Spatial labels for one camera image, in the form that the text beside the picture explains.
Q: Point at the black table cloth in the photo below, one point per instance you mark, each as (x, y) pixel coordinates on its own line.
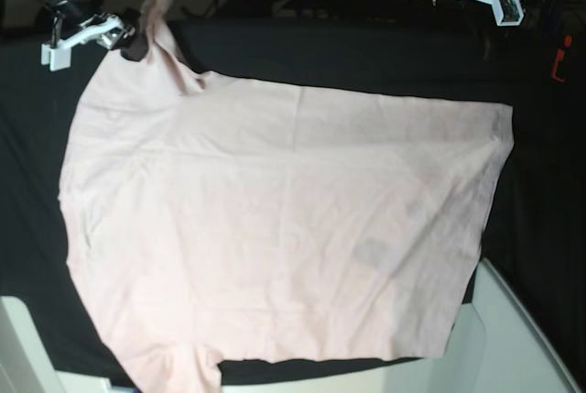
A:
(536, 231)

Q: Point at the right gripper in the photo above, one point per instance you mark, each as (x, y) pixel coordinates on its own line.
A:
(109, 30)

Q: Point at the pink T-shirt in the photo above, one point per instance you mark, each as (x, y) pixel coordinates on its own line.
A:
(212, 218)

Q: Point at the white panel right front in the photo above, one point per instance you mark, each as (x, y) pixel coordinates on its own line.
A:
(496, 347)

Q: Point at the red clamp right side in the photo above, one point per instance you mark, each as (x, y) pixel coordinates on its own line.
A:
(556, 74)

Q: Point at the white panel left front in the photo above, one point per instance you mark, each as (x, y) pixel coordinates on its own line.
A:
(25, 364)

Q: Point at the white panel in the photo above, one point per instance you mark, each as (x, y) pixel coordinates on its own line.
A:
(25, 364)
(496, 347)

